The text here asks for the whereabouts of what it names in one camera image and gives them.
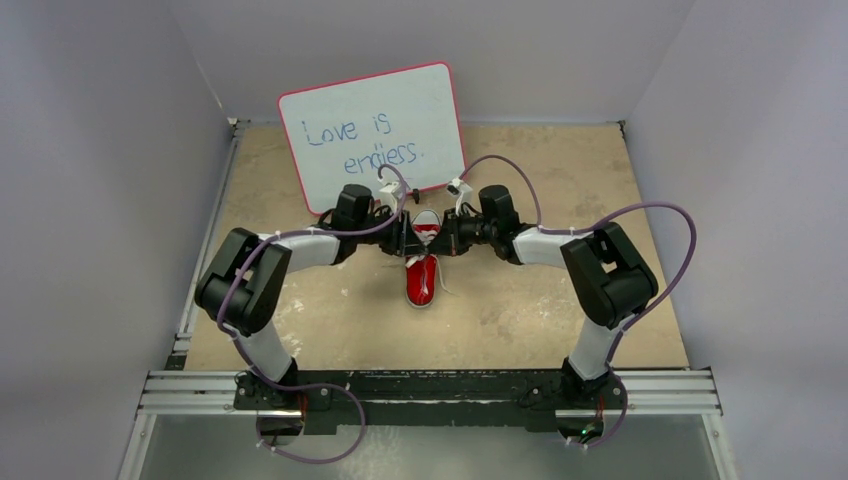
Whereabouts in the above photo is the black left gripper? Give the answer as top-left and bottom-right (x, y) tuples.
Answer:
(353, 207), (427, 257)

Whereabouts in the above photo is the white shoelace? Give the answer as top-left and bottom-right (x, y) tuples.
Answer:
(404, 254), (455, 308)

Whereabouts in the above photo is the red canvas sneaker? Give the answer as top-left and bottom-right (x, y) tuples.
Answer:
(405, 210), (441, 308)

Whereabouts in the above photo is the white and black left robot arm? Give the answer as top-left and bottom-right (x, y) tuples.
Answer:
(194, 182), (412, 409)

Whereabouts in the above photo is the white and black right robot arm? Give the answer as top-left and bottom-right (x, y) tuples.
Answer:
(426, 185), (659, 407)

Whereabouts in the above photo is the pink framed whiteboard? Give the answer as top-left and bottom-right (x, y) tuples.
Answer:
(277, 62), (467, 215)

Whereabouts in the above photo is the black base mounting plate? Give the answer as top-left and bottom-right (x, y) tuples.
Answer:
(235, 368), (627, 438)

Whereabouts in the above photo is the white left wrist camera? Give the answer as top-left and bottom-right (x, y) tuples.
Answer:
(376, 181), (406, 213)

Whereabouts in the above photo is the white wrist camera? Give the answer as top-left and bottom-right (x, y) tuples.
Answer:
(376, 181), (406, 213)
(446, 177), (474, 215)

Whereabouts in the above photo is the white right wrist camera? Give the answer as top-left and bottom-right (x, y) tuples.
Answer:
(446, 177), (474, 215)

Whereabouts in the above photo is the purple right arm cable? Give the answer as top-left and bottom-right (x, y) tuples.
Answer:
(460, 155), (698, 372)

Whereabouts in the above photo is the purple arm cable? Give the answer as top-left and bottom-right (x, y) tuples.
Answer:
(215, 164), (412, 392)
(460, 155), (698, 372)

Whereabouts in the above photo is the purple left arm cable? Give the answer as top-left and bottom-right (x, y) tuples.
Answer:
(215, 164), (412, 392)

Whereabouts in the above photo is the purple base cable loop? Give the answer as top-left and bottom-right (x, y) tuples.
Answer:
(255, 386), (370, 467)

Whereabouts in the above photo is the aluminium frame rail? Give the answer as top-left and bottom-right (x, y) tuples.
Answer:
(136, 370), (723, 418)

